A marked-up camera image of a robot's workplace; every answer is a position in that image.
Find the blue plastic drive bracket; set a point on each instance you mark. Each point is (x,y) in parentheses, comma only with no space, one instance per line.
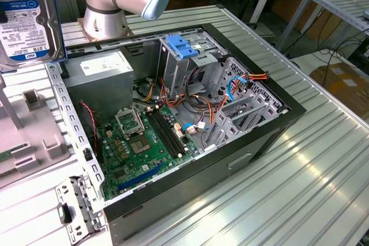
(180,47)

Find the black PC case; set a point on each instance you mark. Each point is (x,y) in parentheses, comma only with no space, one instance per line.
(201,177)

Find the grey metal drive cage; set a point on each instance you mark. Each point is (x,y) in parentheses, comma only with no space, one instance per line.
(176,70)

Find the grey power supply unit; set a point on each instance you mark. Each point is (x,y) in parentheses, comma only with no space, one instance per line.
(98,90)

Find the metal slot bracket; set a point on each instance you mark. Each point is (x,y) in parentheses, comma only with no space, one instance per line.
(83,200)

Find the green RAM stick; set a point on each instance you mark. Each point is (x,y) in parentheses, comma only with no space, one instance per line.
(5,156)

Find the grey parts rack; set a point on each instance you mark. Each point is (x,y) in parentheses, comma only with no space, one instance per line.
(34,130)

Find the black RAM slot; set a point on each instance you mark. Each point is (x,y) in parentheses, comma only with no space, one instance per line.
(170,133)
(165,133)
(161,133)
(173,133)

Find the grey metal disk bay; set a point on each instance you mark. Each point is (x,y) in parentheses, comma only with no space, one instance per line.
(271,110)

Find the green motherboard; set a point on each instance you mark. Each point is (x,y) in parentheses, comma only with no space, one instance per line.
(135,162)

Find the blue expansion slot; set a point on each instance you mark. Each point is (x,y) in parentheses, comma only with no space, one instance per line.
(141,177)

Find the CPU socket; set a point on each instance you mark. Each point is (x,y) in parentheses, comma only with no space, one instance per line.
(139,143)

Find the hard disk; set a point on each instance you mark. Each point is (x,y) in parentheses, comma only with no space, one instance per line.
(26,27)

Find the brown cardboard box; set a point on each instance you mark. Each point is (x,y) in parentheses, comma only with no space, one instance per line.
(346,90)

